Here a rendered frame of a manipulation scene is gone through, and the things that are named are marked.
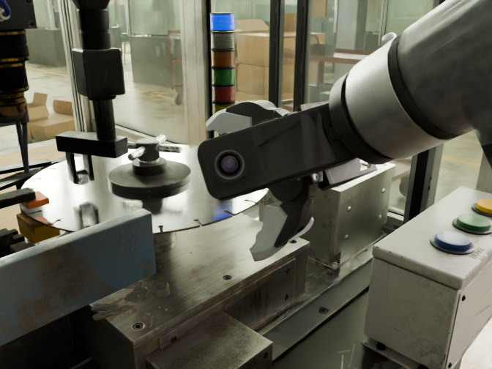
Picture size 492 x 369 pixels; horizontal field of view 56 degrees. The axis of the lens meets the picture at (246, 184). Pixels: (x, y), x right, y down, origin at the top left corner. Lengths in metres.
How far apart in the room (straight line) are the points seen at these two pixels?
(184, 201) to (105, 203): 0.09
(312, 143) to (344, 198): 0.41
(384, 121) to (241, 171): 0.10
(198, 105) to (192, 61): 0.11
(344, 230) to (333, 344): 0.21
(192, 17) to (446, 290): 0.89
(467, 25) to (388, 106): 0.06
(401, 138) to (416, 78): 0.04
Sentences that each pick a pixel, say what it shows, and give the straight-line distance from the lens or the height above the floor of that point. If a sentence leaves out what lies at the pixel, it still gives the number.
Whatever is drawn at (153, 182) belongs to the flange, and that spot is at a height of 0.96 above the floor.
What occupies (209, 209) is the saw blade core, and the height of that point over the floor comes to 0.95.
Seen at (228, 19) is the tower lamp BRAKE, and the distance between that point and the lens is 0.86.
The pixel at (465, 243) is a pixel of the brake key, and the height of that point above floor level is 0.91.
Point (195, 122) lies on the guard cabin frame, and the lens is 1.25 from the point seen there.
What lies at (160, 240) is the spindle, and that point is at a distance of 0.65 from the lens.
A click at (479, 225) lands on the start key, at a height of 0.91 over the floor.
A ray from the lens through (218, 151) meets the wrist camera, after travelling 0.33.
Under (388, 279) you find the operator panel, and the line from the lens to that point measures 0.60.
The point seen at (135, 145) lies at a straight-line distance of 0.63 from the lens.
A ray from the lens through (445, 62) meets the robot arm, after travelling 0.27.
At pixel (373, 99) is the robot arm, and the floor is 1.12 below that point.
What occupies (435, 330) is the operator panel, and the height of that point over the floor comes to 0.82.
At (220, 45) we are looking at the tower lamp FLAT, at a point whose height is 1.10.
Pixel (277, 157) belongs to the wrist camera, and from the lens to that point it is 0.33.
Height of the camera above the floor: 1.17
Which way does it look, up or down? 21 degrees down
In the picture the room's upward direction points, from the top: straight up
